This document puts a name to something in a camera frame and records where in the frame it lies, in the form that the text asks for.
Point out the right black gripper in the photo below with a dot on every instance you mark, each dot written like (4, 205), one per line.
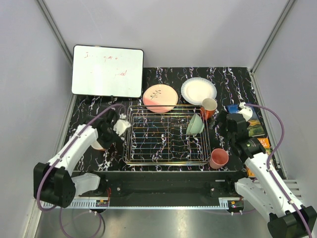
(221, 117)

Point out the orange Treehouse book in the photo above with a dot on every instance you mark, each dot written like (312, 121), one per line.
(261, 155)

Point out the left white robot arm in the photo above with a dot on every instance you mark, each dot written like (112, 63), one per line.
(53, 181)

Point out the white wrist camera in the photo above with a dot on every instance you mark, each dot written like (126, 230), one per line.
(245, 111)
(121, 125)

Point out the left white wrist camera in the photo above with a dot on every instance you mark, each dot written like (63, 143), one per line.
(121, 125)

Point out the white fluted plate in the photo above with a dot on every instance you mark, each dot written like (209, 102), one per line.
(196, 89)

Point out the metal wire dish rack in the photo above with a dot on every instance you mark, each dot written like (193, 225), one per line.
(156, 139)

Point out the orange bowl white inside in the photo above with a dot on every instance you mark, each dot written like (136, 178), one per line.
(97, 146)

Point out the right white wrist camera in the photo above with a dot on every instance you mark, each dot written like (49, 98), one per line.
(245, 111)

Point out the pink plate with leaf sprig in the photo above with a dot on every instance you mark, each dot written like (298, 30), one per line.
(160, 98)

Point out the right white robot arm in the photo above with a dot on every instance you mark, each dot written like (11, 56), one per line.
(285, 214)

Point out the mint green bowl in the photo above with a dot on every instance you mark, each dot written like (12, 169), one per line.
(195, 126)

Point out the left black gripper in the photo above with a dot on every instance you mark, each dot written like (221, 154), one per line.
(107, 144)

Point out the Animal Farm book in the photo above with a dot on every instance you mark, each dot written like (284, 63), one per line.
(255, 128)

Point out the pink plastic cup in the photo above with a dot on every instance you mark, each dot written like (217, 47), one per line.
(219, 158)

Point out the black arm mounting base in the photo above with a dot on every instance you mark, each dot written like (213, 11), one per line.
(167, 189)

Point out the orange mug white inside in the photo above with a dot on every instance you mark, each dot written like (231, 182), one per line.
(208, 108)

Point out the white dry-erase board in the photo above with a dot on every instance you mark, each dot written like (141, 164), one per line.
(107, 71)

